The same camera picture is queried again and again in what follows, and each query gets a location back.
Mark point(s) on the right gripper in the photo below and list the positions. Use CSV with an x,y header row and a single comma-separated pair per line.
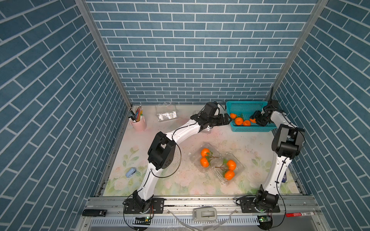
x,y
255,115

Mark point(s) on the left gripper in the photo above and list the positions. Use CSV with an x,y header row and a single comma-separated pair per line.
x,y
220,122

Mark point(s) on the clear clamshell container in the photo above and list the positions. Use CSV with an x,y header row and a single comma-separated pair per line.
x,y
227,168
166,112
212,158
205,129

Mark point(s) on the clear clamshell container back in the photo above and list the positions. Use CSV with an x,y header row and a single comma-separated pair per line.
x,y
205,129

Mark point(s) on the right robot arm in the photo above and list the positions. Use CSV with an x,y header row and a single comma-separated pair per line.
x,y
287,144

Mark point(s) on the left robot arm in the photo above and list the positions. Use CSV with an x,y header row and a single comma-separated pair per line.
x,y
161,151

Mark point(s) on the orange front container upper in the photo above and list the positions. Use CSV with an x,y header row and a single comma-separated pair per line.
x,y
231,165

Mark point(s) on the clear clamshell container front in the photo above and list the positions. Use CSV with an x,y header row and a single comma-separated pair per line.
x,y
227,168

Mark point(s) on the orange front container lower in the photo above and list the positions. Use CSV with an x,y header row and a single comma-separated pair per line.
x,y
229,175

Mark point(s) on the blue stapler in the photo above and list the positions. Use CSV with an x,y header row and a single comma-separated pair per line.
x,y
284,179

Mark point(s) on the pink pen cup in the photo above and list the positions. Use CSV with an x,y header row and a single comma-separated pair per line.
x,y
140,125

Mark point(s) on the pens in cup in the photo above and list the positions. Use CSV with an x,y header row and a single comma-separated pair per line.
x,y
135,115

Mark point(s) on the grey tape dispenser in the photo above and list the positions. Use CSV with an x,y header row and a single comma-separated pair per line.
x,y
204,214

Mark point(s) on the red marker pen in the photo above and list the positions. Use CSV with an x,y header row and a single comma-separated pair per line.
x,y
299,214

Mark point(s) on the light blue small clip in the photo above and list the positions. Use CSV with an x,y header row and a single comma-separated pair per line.
x,y
130,172

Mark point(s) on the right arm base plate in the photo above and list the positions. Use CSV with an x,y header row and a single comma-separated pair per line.
x,y
248,205

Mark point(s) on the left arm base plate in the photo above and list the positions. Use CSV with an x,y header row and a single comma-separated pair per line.
x,y
134,206

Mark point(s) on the black device on rail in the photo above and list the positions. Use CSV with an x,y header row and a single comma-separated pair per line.
x,y
94,213

